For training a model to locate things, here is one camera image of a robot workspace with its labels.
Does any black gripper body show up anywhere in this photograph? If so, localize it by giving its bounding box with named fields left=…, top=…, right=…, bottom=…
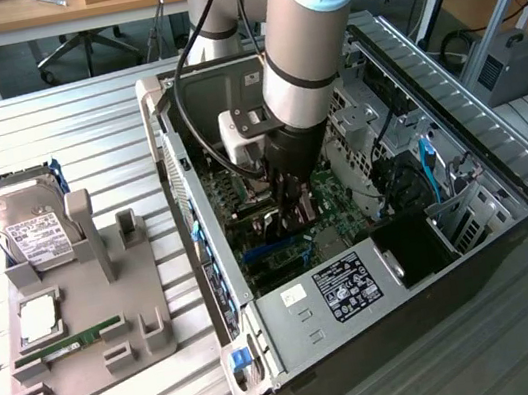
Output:
left=258, top=117, right=339, bottom=192

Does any green GPU with black cooler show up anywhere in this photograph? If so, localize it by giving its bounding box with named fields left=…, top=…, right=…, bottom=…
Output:
left=242, top=188, right=325, bottom=250

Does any black RAM stick with label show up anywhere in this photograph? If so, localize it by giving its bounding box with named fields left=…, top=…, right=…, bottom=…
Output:
left=232, top=199, right=279, bottom=228

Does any green motherboard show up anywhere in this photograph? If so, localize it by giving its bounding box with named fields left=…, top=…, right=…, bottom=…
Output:
left=194, top=131, right=379, bottom=302

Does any silver chipset heatsink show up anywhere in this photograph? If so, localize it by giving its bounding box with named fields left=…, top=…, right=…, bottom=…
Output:
left=312, top=223, right=352, bottom=261

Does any blue expansion slot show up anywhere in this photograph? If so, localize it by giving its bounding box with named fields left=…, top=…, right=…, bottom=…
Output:
left=240, top=234, right=301, bottom=264

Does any perforated metal disk bay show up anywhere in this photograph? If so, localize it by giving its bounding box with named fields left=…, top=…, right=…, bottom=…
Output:
left=317, top=84, right=400, bottom=226

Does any grey power supply unit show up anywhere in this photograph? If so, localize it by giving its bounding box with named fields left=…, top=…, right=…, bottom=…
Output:
left=245, top=230, right=419, bottom=379

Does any blue case latch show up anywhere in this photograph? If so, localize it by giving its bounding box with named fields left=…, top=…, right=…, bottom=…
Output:
left=228, top=345, right=251, bottom=372

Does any slotted metal disk bay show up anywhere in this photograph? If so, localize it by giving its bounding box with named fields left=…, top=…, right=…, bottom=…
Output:
left=419, top=177, right=512, bottom=260

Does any open black PC case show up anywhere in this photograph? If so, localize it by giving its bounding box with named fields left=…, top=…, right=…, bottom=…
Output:
left=127, top=0, right=528, bottom=395

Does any grey plastic parts rack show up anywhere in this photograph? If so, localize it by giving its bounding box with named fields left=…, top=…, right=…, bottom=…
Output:
left=0, top=175, right=186, bottom=395

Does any grey machine box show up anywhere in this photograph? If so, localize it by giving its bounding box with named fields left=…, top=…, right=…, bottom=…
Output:
left=467, top=25, right=528, bottom=111

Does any black office chair base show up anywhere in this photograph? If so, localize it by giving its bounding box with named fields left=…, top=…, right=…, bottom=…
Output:
left=32, top=20, right=146, bottom=88

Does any hard disk with blue caddy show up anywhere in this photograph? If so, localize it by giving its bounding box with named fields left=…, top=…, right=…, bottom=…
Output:
left=0, top=156, right=92, bottom=281

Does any green RAM stick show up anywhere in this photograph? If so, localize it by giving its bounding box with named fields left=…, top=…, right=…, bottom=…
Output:
left=10, top=315, right=129, bottom=370

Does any silver CPU chip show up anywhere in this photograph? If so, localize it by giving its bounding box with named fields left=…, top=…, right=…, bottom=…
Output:
left=14, top=295, right=63, bottom=346

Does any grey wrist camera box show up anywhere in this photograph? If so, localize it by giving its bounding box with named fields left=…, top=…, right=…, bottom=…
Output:
left=215, top=101, right=289, bottom=170

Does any black power wire bundle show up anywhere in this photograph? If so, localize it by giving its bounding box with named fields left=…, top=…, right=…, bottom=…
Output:
left=356, top=80, right=437, bottom=220

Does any black camera cable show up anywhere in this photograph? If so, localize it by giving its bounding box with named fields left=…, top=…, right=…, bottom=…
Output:
left=158, top=0, right=273, bottom=192

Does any blue SATA wire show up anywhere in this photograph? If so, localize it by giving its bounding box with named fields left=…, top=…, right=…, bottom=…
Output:
left=414, top=135, right=445, bottom=208

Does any hanging grey cable with plug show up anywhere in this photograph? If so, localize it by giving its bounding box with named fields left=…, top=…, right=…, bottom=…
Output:
left=138, top=0, right=181, bottom=66

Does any coiled black cable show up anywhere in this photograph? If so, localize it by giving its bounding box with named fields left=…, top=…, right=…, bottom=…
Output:
left=435, top=27, right=480, bottom=73

